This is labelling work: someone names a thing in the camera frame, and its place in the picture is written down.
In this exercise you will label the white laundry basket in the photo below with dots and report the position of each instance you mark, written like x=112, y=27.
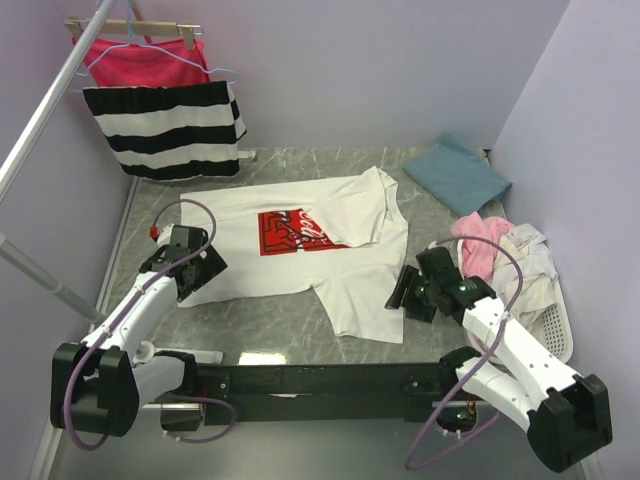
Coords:
x=552, y=328

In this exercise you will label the pile of white clothes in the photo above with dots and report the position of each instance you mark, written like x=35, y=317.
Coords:
x=501, y=254

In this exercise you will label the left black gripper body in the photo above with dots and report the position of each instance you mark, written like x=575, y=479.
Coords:
x=207, y=267

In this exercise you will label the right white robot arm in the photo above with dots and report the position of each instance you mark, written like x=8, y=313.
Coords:
x=565, y=416

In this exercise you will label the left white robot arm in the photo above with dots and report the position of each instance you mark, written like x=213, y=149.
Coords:
x=97, y=386

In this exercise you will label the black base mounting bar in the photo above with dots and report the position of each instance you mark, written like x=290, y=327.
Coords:
x=263, y=393

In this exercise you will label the wooden clip hanger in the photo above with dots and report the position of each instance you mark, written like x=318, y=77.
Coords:
x=187, y=32

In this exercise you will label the white coca cola t shirt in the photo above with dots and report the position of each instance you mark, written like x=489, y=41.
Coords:
x=343, y=237

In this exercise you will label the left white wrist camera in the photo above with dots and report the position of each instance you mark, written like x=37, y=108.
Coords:
x=160, y=236

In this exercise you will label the silver clothes rack pole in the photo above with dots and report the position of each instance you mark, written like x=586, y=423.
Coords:
x=22, y=149

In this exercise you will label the folded blue t shirt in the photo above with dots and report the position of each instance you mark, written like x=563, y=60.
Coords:
x=457, y=176

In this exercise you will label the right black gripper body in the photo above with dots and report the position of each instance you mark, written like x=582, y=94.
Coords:
x=419, y=298

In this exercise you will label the black and white striped garment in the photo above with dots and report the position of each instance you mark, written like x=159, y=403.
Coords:
x=171, y=133

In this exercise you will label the pink red garment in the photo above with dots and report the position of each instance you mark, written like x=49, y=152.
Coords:
x=147, y=65

